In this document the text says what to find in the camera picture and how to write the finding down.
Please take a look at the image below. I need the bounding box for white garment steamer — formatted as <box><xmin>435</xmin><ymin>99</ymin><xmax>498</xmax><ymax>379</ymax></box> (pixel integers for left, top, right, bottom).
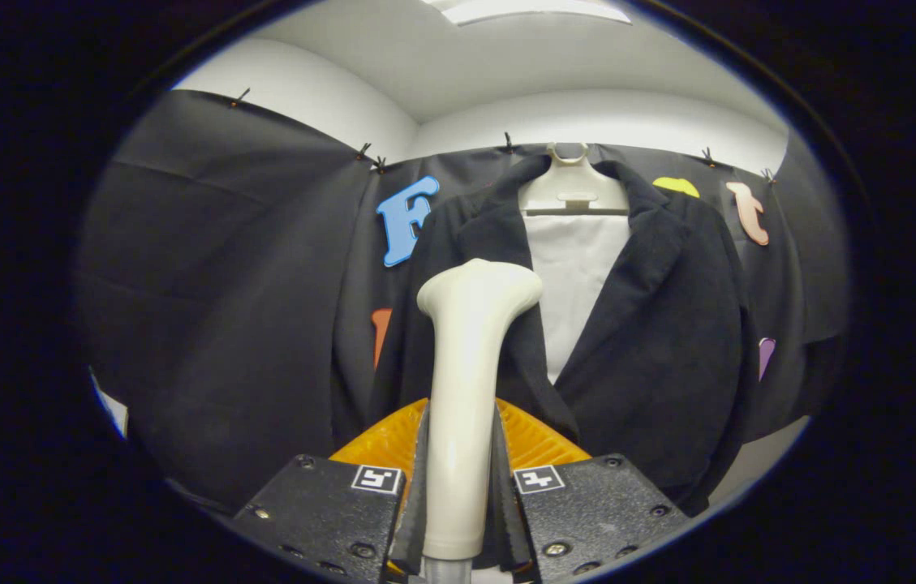
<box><xmin>417</xmin><ymin>258</ymin><xmax>544</xmax><ymax>584</ymax></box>

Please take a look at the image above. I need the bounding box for white clothes hanger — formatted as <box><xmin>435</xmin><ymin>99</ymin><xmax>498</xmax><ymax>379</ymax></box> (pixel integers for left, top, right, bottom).
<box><xmin>518</xmin><ymin>143</ymin><xmax>630</xmax><ymax>217</ymax></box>

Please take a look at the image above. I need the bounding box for black backdrop cloth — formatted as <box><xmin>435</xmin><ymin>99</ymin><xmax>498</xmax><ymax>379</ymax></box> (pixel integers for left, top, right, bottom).
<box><xmin>76</xmin><ymin>89</ymin><xmax>852</xmax><ymax>516</ymax></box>

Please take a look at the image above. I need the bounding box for black blazer jacket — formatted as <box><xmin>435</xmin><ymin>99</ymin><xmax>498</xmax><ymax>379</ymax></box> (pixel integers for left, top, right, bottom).
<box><xmin>368</xmin><ymin>154</ymin><xmax>759</xmax><ymax>516</ymax></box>

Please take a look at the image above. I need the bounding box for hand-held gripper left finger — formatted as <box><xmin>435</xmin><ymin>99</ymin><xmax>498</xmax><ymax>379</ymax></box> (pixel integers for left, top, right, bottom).
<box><xmin>234</xmin><ymin>397</ymin><xmax>428</xmax><ymax>584</ymax></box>

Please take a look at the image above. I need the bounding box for row of black cloth clips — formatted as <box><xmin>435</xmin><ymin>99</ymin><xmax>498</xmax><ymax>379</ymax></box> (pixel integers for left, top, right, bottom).
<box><xmin>230</xmin><ymin>88</ymin><xmax>776</xmax><ymax>183</ymax></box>

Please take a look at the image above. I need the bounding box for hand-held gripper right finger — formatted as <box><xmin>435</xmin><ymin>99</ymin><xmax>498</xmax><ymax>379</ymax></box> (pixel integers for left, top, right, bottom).
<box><xmin>494</xmin><ymin>397</ymin><xmax>690</xmax><ymax>583</ymax></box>

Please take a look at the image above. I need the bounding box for ceiling light panel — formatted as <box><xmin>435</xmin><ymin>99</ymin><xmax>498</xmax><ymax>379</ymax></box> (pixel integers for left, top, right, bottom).
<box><xmin>425</xmin><ymin>0</ymin><xmax>633</xmax><ymax>27</ymax></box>

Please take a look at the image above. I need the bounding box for white shirt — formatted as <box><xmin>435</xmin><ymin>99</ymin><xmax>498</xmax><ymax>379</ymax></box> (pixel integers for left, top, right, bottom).
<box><xmin>524</xmin><ymin>213</ymin><xmax>631</xmax><ymax>386</ymax></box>

